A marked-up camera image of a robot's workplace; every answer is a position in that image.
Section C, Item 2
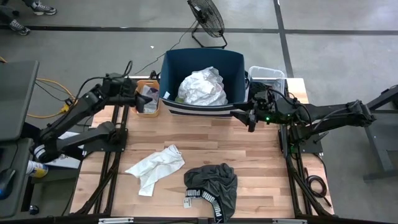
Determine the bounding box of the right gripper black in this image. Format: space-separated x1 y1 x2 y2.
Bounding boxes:
231 82 278 134

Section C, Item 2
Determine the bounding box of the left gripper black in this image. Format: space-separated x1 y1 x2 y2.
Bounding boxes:
104 73 154 114

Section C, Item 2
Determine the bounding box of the purple and white sock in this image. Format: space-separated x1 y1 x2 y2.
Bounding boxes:
146 86 160 103

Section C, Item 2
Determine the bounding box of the white patterned garment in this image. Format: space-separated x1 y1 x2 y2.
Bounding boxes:
177 66 229 106

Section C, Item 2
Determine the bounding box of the white cloth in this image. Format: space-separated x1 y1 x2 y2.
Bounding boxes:
124 144 186 197

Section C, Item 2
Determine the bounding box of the dark grey Puma underwear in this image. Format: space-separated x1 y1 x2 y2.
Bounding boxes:
183 162 239 223

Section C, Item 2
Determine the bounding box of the small yellow plastic bin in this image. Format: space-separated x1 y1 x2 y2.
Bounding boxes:
132 80 162 118

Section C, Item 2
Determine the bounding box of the navy white striped fabric basket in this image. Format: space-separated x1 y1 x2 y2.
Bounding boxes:
159 47 249 118

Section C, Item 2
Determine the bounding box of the clear plastic bin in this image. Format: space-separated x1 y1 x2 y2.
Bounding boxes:
247 65 286 104

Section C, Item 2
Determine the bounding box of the white printed paper sheet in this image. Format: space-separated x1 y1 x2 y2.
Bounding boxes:
43 129 88 169

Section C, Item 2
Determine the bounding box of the black floor fan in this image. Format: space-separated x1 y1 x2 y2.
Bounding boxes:
187 0 228 49

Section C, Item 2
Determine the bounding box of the black diagonal bar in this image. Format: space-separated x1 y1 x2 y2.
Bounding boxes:
20 122 43 147

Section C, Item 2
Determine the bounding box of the white and yellow spray can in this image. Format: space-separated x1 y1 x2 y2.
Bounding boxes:
25 160 49 179

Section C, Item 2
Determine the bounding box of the dark grey monitor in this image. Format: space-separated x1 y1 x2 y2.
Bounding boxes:
0 60 40 142

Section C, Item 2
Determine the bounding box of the dark grey side stand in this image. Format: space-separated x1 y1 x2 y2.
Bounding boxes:
343 84 398 181

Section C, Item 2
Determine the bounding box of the person's grey sneaker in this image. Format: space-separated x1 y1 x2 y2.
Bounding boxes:
8 19 31 36
30 1 58 16

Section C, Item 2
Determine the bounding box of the dark grey desk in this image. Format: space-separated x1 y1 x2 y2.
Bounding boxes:
0 138 35 218

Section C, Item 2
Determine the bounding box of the black computer mouse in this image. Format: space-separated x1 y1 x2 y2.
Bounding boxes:
0 167 16 200

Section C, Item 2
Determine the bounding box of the person's leg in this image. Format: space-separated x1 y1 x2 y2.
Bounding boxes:
0 5 20 24

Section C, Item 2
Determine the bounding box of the black fan cable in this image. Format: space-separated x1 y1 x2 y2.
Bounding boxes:
133 20 199 76

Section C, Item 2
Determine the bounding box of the yellow cable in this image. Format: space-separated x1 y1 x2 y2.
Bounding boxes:
0 55 77 119

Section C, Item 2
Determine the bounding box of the coiled dark brown cable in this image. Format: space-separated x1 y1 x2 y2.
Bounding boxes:
303 167 333 208

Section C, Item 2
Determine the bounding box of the silver aluminium rail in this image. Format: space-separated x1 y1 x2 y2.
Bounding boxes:
272 218 308 224
98 217 134 224

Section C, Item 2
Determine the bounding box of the black metal table frame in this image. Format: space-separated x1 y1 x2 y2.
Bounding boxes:
0 76 398 224

